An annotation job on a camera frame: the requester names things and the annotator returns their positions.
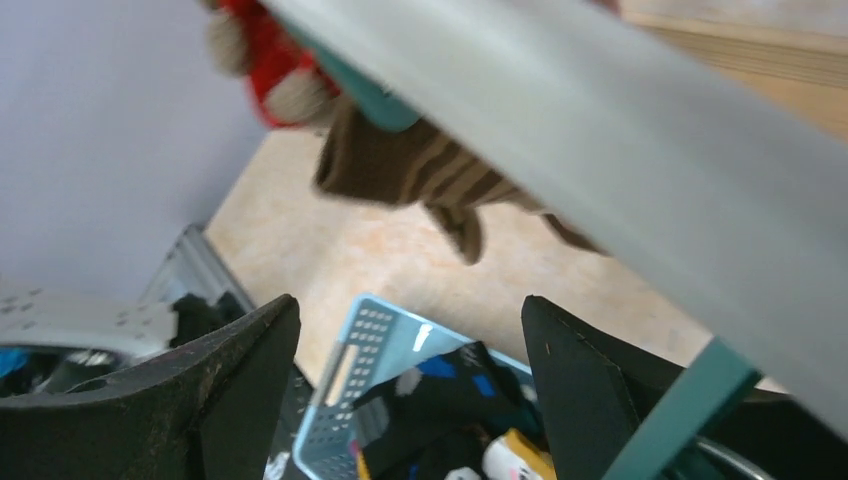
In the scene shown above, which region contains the teal hanger clip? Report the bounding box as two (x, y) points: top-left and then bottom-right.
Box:
(604, 339), (762, 479)

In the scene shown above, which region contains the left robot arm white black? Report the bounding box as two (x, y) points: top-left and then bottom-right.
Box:
(1, 278), (246, 398)

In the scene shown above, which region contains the black blue white sock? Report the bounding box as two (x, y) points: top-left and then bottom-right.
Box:
(352, 342), (548, 479)

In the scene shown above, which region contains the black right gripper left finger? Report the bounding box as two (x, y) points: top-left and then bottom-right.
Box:
(1, 294), (300, 479)

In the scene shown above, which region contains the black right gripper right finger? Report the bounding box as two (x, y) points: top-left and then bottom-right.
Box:
(520, 295), (790, 480)

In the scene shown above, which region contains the grey red reindeer sock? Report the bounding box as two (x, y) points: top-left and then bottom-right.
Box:
(200, 0), (339, 129)

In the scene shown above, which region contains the wooden hanger stand frame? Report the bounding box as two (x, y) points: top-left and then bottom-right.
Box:
(621, 1), (847, 140)

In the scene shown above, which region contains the light blue plastic basket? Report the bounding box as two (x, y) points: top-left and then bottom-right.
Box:
(293, 294), (538, 479)

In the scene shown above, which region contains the white plastic sock hanger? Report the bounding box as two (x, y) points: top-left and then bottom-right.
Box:
(271, 1), (847, 433)

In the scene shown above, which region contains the brown tan striped sock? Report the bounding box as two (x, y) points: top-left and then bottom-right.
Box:
(314, 97), (602, 265)

